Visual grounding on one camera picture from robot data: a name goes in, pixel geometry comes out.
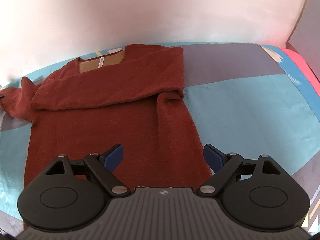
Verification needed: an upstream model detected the blue grey patterned bedsheet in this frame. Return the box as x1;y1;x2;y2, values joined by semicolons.
1;43;319;239

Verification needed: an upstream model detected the pink red pillow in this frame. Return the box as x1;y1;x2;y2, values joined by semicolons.
280;48;320;96

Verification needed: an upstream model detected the dark red knit sweater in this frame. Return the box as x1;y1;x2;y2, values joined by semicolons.
1;44;211;189

